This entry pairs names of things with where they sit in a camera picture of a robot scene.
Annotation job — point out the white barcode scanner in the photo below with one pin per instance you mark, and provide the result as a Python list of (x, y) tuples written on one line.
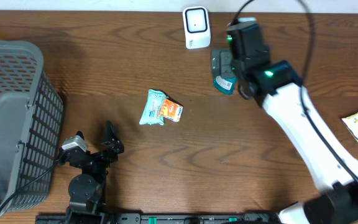
[(197, 28)]

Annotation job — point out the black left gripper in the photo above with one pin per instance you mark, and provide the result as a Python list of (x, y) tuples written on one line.
[(112, 148)]

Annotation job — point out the grey plastic basket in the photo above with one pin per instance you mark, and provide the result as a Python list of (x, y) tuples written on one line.
[(31, 116)]

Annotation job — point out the orange snack packet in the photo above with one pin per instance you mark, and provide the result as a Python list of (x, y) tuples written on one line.
[(171, 110)]

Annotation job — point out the green wet wipes pack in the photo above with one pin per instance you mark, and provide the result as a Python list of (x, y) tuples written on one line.
[(152, 108)]

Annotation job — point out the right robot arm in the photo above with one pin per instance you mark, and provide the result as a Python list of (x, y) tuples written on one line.
[(280, 92)]

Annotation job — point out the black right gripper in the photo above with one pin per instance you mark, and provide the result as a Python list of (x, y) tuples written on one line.
[(231, 50)]

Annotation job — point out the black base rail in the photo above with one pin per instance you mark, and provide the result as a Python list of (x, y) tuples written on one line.
[(135, 218)]

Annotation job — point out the blue mouthwash bottle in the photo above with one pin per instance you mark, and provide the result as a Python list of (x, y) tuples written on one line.
[(225, 85)]

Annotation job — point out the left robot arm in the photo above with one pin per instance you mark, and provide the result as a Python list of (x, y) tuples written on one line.
[(88, 190)]

